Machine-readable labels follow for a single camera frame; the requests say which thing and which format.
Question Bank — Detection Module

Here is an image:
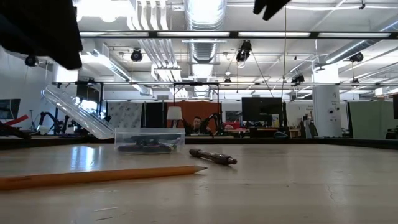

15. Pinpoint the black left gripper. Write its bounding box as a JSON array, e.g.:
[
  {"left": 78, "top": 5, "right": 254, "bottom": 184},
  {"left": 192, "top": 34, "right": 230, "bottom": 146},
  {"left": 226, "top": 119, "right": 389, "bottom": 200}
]
[{"left": 0, "top": 0, "right": 83, "bottom": 71}]

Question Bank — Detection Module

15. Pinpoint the clear plastic box lid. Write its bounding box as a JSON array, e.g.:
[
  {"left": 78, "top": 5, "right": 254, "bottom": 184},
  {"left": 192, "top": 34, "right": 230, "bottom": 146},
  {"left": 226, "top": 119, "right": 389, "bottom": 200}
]
[{"left": 41, "top": 83, "right": 116, "bottom": 141}]

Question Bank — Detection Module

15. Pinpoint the clear plastic supply box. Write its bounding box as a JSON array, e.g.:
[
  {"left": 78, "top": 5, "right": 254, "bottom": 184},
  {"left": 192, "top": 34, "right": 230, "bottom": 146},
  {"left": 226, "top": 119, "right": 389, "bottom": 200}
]
[{"left": 114, "top": 126, "right": 187, "bottom": 154}]

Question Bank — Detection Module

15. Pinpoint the black pen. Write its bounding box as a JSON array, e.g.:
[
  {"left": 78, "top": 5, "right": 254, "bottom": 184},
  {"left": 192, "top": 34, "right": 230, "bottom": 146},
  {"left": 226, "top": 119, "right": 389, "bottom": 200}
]
[{"left": 188, "top": 148, "right": 238, "bottom": 166}]

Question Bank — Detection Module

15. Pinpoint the orange pencil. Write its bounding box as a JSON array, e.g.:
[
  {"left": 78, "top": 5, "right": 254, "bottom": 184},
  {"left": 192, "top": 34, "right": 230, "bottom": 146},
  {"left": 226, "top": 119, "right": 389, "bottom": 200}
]
[{"left": 0, "top": 164, "right": 208, "bottom": 192}]

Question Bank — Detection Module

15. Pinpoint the black overhead rig beam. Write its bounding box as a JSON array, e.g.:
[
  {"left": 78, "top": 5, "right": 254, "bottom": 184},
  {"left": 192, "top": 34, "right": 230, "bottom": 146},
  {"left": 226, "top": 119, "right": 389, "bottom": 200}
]
[{"left": 79, "top": 30, "right": 398, "bottom": 40}]

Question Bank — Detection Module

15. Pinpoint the red slanted bar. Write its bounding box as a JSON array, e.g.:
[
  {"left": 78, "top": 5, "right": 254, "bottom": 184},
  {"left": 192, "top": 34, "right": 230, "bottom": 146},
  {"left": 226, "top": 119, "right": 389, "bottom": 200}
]
[{"left": 0, "top": 114, "right": 29, "bottom": 128}]

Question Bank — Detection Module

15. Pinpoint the black monitor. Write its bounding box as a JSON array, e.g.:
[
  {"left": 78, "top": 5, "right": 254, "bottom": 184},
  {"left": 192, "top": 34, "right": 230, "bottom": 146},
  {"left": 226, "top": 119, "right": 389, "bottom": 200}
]
[{"left": 241, "top": 96, "right": 284, "bottom": 128}]

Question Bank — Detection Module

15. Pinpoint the white round column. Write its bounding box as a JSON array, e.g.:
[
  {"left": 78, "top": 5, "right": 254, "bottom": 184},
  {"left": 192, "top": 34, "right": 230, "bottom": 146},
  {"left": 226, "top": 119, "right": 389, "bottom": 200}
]
[{"left": 312, "top": 65, "right": 343, "bottom": 138}]

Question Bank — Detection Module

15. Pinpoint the orange partition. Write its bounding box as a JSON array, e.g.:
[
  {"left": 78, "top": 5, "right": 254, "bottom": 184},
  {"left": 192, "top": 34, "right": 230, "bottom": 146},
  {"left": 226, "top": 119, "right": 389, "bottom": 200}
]
[{"left": 166, "top": 100, "right": 223, "bottom": 129}]

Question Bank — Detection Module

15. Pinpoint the grey patterned partition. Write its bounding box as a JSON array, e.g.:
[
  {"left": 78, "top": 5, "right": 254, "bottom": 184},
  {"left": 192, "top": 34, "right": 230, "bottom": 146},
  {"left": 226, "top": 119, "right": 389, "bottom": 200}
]
[{"left": 107, "top": 101, "right": 144, "bottom": 129}]

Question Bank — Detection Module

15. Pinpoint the cluttered background desk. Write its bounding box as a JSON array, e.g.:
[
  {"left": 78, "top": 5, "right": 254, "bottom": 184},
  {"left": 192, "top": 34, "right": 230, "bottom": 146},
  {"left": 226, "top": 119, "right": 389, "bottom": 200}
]
[{"left": 223, "top": 126, "right": 312, "bottom": 139}]

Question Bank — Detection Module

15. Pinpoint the person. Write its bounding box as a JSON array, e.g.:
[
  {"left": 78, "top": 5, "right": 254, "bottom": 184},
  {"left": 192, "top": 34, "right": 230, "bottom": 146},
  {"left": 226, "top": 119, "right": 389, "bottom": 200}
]
[{"left": 185, "top": 115, "right": 208, "bottom": 136}]

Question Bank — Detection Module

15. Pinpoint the white lampshade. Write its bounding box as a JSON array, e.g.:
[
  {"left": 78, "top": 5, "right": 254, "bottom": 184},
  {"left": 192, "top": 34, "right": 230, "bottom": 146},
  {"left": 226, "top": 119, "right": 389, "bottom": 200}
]
[{"left": 166, "top": 106, "right": 183, "bottom": 121}]

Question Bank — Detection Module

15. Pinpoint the green partition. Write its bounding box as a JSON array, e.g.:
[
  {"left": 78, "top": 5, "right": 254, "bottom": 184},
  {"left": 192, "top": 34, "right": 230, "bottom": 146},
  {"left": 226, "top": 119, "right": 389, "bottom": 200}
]
[{"left": 347, "top": 100, "right": 398, "bottom": 140}]

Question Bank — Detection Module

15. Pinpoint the silver ceiling duct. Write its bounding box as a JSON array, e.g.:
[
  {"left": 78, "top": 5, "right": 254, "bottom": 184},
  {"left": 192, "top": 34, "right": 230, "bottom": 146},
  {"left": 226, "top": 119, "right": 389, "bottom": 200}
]
[{"left": 183, "top": 0, "right": 228, "bottom": 98}]

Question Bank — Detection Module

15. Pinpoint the dark wall monitor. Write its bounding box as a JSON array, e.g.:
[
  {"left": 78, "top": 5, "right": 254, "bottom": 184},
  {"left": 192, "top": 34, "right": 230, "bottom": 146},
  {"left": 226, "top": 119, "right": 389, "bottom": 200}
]
[{"left": 0, "top": 98, "right": 22, "bottom": 121}]

